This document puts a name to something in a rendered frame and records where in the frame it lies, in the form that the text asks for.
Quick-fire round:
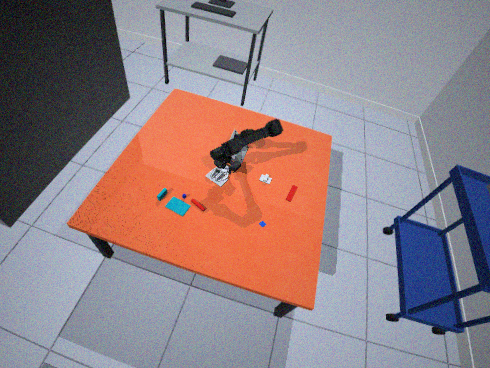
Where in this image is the teal rectangular block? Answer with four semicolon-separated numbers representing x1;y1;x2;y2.
157;188;168;201

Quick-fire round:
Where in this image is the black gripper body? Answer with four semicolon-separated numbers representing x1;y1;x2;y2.
223;155;241;172

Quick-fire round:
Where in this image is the teal flat plate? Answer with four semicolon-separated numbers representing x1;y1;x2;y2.
165;197;191;217

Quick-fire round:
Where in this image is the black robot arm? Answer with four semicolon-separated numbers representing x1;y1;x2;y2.
210;119;284;169

